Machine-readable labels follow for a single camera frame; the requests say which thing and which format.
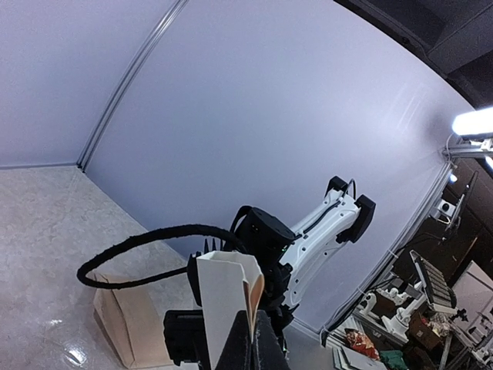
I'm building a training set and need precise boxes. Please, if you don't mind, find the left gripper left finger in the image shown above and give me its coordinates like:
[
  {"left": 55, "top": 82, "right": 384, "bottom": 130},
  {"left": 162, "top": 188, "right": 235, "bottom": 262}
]
[{"left": 219, "top": 311, "right": 253, "bottom": 370}]

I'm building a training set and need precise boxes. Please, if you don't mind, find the bright ceiling light bar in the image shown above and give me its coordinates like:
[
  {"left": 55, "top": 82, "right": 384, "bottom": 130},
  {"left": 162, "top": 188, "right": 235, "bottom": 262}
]
[{"left": 452, "top": 107, "right": 493, "bottom": 141}]

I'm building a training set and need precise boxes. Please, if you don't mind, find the right aluminium frame post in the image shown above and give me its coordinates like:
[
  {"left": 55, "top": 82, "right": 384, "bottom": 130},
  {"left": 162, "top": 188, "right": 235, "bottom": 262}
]
[{"left": 76, "top": 0, "right": 189, "bottom": 173}]

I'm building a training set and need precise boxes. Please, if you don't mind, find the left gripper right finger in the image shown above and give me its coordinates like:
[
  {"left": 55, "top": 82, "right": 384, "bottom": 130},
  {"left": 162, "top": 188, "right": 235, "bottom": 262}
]
[{"left": 252, "top": 311, "right": 290, "bottom": 370}]

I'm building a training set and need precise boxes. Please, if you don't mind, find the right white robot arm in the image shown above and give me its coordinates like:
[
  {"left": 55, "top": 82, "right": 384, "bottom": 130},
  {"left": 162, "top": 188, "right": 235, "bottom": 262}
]
[{"left": 230, "top": 177, "right": 376, "bottom": 340}]

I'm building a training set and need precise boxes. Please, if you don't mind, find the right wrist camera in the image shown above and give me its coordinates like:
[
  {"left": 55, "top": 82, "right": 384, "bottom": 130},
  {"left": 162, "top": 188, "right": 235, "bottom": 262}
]
[{"left": 163, "top": 310, "right": 211, "bottom": 370}]

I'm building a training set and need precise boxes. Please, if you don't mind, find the ornate bordered letter paper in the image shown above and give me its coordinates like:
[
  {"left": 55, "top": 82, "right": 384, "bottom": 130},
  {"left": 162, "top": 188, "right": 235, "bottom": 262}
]
[{"left": 196, "top": 251, "right": 264, "bottom": 369}]

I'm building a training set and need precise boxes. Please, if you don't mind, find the brown kraft envelope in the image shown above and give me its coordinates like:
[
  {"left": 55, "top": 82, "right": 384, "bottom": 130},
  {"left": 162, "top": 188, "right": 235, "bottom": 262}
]
[{"left": 93, "top": 277, "right": 194, "bottom": 369}]

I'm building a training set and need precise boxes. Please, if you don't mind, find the black right camera cable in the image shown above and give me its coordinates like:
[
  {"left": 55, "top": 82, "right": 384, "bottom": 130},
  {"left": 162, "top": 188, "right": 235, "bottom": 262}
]
[{"left": 76, "top": 224, "right": 247, "bottom": 289}]

